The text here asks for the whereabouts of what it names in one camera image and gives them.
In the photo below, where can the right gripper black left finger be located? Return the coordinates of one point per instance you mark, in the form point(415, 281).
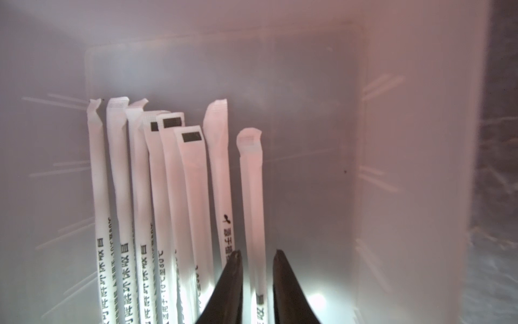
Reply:
point(225, 305)

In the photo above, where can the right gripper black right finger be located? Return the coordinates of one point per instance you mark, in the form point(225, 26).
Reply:
point(290, 303)

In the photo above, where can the paper straw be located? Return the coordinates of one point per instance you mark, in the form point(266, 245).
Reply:
point(143, 218)
point(251, 169)
point(117, 132)
point(182, 241)
point(107, 286)
point(162, 216)
point(192, 150)
point(216, 130)

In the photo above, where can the translucent plastic storage box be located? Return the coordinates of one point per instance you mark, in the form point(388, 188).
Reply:
point(369, 112)

